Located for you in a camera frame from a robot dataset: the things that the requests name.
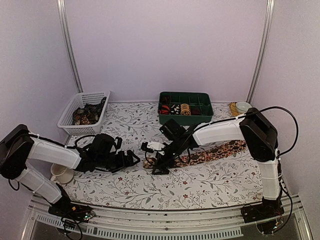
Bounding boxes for aluminium frame post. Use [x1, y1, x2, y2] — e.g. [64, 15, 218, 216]
[246, 0, 275, 104]
[56, 0, 84, 93]

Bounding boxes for flamingo patterned tie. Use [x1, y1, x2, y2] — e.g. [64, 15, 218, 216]
[142, 139, 248, 170]

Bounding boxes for rolled dark red tie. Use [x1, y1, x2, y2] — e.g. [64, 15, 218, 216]
[191, 106, 202, 116]

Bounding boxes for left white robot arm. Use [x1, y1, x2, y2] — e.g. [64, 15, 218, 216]
[0, 124, 140, 217]

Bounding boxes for rolled orange black tie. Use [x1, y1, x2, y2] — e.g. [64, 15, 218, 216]
[159, 104, 171, 115]

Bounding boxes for rolled tan tie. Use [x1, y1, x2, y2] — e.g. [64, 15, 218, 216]
[180, 103, 191, 116]

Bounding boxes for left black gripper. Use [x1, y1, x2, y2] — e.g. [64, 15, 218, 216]
[96, 149, 141, 174]

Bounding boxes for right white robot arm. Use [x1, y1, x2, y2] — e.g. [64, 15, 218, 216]
[146, 107, 283, 218]

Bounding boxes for rolled black white tie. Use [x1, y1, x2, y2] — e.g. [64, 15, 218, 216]
[170, 104, 181, 115]

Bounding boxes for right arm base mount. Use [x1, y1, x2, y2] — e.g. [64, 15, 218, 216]
[240, 203, 285, 223]

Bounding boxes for left aluminium frame post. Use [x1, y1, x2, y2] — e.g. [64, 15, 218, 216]
[56, 0, 84, 93]

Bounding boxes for pile of dark ties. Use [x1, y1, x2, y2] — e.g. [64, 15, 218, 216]
[72, 97, 107, 126]

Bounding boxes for front aluminium rail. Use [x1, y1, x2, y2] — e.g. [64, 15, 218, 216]
[22, 195, 314, 240]

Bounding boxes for rolled dark brown tie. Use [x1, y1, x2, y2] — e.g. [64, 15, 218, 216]
[159, 95, 171, 106]

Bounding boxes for green divided organizer box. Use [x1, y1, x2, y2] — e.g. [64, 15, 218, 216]
[158, 91, 214, 126]

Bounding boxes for pale green ceramic bowl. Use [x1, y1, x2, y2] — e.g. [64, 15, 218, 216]
[235, 101, 252, 114]

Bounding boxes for white ceramic mug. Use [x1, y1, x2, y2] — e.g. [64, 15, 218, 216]
[50, 164, 74, 184]

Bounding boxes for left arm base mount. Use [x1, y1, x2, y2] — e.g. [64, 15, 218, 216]
[48, 204, 96, 223]

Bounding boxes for white plastic basket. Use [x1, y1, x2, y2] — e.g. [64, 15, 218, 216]
[57, 91, 111, 136]

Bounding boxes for bamboo coaster mat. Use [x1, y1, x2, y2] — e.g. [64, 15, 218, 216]
[229, 102, 241, 117]

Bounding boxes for right aluminium frame post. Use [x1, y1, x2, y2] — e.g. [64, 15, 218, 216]
[246, 0, 275, 104]

